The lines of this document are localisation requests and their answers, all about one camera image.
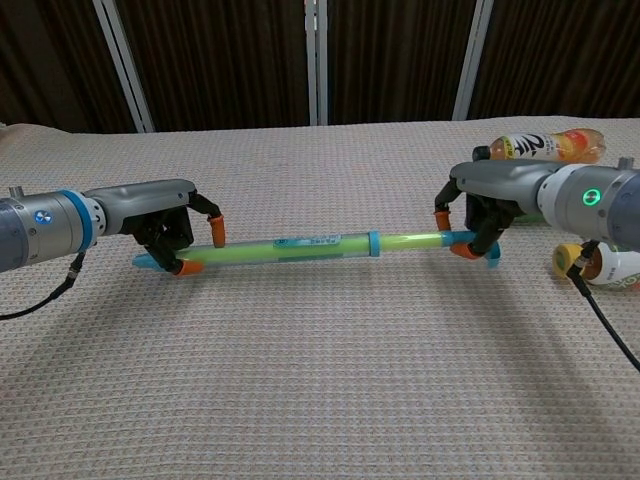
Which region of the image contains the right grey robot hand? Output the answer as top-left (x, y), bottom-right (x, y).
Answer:
top-left (433, 160), bottom-right (562, 262)

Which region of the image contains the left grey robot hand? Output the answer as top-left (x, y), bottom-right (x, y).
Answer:
top-left (84, 178), bottom-right (227, 278)

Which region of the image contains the green blue water pump toy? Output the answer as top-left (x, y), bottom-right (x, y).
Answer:
top-left (179, 228), bottom-right (502, 271)

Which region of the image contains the clear water gun barrel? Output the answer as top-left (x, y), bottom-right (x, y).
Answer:
top-left (131, 230), bottom-right (384, 274)

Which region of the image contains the orange drink bottle black cap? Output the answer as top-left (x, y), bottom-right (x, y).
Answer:
top-left (472, 128), bottom-right (607, 166)

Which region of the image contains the tea bottle yellow cap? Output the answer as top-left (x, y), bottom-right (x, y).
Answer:
top-left (552, 241), bottom-right (640, 294)

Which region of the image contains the dark fabric screen panel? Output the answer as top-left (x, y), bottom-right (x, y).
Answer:
top-left (114, 0), bottom-right (314, 133)
top-left (0, 0), bottom-right (137, 135)
top-left (468, 0), bottom-right (640, 121)
top-left (324, 0), bottom-right (475, 126)

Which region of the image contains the beige woven tablecloth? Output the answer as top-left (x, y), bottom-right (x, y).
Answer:
top-left (0, 115), bottom-right (640, 480)

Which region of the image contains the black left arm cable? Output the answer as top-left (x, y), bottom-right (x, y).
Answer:
top-left (0, 251), bottom-right (87, 321)

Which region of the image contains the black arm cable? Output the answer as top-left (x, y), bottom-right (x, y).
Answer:
top-left (569, 239), bottom-right (640, 374)
top-left (0, 251), bottom-right (87, 321)

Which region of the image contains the white screen frame post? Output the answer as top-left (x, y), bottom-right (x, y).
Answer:
top-left (451, 0), bottom-right (495, 122)
top-left (91, 0), bottom-right (155, 134)
top-left (303, 0), bottom-right (330, 127)

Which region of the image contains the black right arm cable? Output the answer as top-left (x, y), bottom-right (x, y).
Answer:
top-left (569, 239), bottom-right (640, 374)

